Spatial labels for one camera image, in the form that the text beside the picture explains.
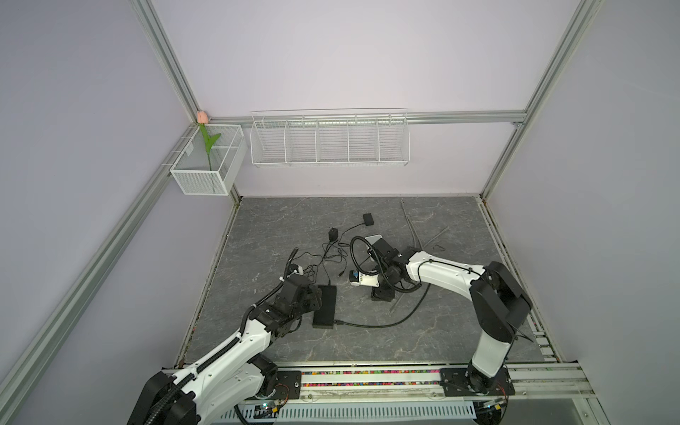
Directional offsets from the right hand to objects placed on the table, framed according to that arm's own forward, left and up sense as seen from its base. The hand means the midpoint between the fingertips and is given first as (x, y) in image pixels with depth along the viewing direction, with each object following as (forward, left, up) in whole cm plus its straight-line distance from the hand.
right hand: (376, 287), depth 90 cm
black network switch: (-10, +18, -1) cm, 20 cm away
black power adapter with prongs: (+22, +16, +1) cm, 27 cm away
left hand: (-5, +20, +4) cm, 21 cm away
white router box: (+22, 0, -2) cm, 22 cm away
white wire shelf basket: (+48, +6, +28) cm, 56 cm away
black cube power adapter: (+32, +2, -2) cm, 32 cm away
